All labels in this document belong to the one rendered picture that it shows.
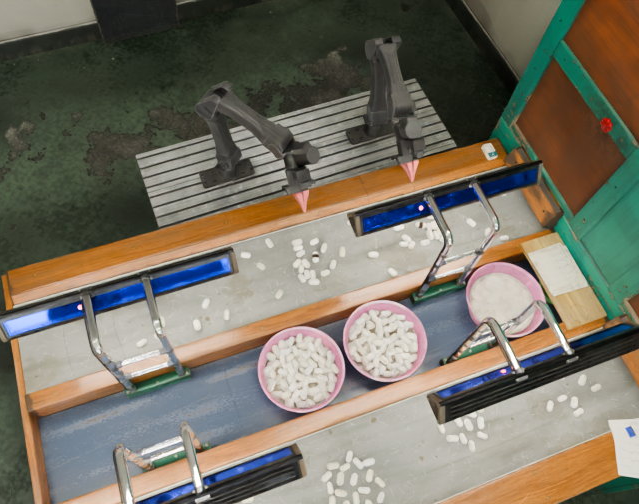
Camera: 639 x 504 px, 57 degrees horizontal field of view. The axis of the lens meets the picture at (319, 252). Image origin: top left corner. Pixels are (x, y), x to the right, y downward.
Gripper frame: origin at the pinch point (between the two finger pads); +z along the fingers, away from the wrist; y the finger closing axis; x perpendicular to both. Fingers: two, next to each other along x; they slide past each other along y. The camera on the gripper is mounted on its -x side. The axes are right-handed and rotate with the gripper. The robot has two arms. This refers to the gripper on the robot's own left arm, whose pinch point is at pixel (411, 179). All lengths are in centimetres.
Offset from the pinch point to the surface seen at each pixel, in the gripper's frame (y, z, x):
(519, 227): 34.4, 26.1, -7.4
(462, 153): 27.5, -1.4, 13.1
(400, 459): -38, 70, -46
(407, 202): -16.7, -0.8, -32.9
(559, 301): 31, 47, -30
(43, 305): -117, -1, -33
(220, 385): -82, 44, -15
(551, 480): 0, 84, -61
